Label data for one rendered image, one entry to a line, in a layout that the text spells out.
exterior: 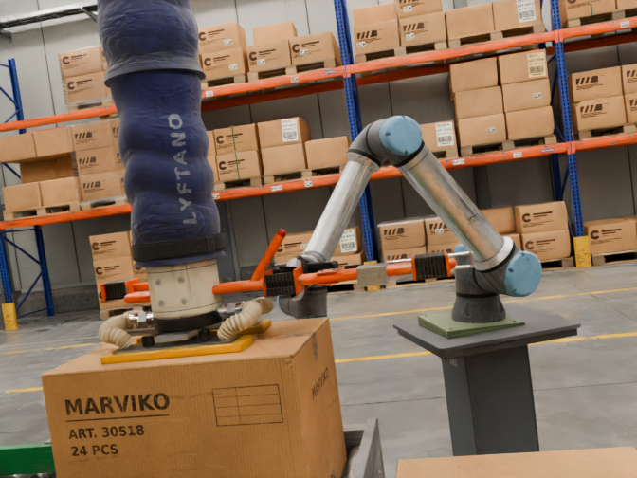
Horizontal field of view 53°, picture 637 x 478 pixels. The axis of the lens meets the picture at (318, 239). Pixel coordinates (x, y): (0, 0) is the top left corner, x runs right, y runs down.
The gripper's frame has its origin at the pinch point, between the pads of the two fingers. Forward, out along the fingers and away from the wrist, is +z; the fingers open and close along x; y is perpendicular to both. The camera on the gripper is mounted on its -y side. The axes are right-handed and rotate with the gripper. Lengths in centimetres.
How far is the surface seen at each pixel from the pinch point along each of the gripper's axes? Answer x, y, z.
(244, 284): 0.6, 11.5, 3.0
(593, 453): -52, -67, -17
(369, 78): 197, 40, -804
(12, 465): -50, 99, -21
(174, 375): -15.6, 24.2, 20.0
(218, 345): -11.2, 15.6, 14.2
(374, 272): 0.4, -19.8, 2.6
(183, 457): -34.0, 24.8, 19.8
